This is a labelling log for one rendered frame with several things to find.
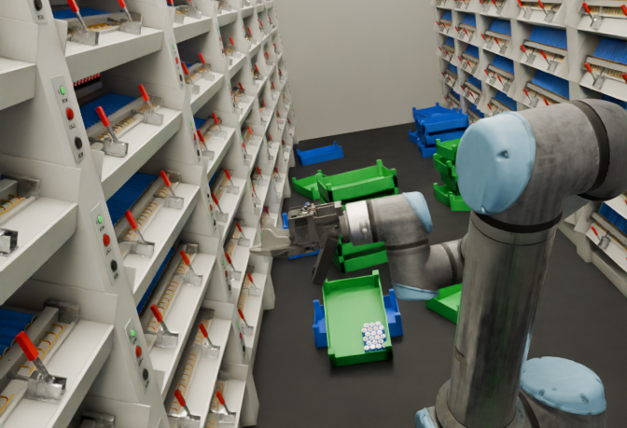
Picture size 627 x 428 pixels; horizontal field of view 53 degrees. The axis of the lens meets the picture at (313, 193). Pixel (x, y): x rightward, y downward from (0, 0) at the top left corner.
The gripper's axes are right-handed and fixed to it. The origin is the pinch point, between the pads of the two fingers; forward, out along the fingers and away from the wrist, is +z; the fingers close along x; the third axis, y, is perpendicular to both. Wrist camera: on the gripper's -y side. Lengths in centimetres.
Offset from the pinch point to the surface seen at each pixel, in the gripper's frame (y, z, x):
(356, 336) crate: -61, -14, -63
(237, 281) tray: -30, 18, -54
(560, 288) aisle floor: -69, -88, -83
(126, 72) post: 40, 26, -30
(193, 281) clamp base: -8.7, 18.2, -11.3
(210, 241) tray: -6.8, 16.9, -30.0
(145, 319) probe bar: -5.4, 23.0, 11.0
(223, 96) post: 20, 17, -100
